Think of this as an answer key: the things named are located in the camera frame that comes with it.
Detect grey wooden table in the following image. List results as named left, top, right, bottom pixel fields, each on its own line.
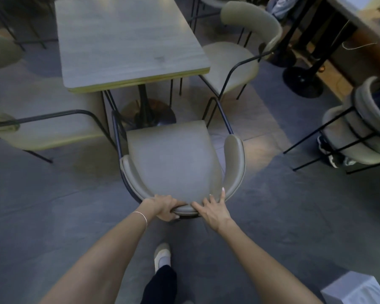
left=54, top=0, right=211, bottom=130

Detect person's right forearm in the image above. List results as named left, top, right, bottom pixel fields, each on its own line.
left=217, top=218, right=323, bottom=304

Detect brown wooden counter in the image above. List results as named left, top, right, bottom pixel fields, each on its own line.
left=328, top=0, right=380, bottom=102

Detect white box with handle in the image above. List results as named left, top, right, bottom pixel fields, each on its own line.
left=320, top=271, right=380, bottom=304

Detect person's left hand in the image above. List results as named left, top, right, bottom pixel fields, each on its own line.
left=142, top=194, right=186, bottom=223

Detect person's left forearm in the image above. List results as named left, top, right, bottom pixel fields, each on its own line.
left=39, top=202, right=152, bottom=304

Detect person's right hand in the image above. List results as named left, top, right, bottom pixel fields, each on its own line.
left=191, top=187, right=236, bottom=234

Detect white cable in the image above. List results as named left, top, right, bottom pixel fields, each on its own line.
left=341, top=41, right=378, bottom=50

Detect person's black trousers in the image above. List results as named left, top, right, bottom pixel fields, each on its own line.
left=141, top=265, right=178, bottom=304

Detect person's white left shoe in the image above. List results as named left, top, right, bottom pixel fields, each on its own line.
left=153, top=243, right=172, bottom=271

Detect black round pedestal base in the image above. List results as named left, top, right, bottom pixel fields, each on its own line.
left=267, top=49, right=298, bottom=68
left=282, top=44, right=336, bottom=99

